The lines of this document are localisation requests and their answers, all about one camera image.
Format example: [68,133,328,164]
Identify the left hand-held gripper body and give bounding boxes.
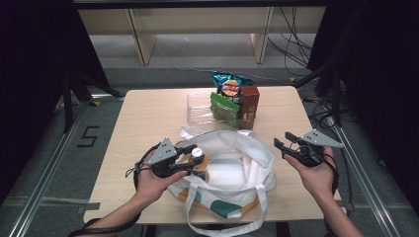
[142,137,196,179]

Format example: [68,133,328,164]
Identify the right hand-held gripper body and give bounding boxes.
[291,128,344,168]

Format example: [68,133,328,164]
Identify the orange juice bottle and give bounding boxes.
[188,146,210,182]

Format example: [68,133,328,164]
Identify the clear plastic tray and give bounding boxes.
[186,92,257,126]

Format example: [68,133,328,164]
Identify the white tote bag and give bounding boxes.
[167,126,277,237]

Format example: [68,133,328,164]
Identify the green snack packet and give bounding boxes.
[209,92,241,128]

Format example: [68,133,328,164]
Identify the brown carton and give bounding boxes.
[238,84,261,130]

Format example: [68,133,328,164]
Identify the blue chip bag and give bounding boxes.
[210,70,255,100]

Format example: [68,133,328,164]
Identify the person's left hand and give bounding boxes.
[135,154,189,205]

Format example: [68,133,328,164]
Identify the person's right hand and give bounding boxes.
[284,146,337,202]

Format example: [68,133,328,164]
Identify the black metal stand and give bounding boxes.
[293,62,344,127]

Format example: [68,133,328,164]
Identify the black curtain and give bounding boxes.
[0,0,110,205]
[307,0,419,218]

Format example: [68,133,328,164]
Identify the black tripod stand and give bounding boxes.
[62,70,126,132]

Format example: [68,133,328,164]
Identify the beige wooden bench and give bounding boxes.
[78,6,327,66]

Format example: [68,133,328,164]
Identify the black floor cables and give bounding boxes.
[302,95,334,130]

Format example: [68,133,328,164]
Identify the right hand-held gripper cable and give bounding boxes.
[324,152,341,196]

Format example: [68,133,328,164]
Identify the hand-held gripper cable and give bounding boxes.
[67,152,156,237]
[324,152,341,196]

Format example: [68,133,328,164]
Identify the silver metal rail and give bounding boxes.
[8,95,97,237]
[325,117,401,237]

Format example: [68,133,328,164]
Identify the bundle of black cables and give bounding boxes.
[266,6,314,77]

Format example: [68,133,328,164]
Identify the left hand-held gripper cable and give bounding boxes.
[67,152,156,237]

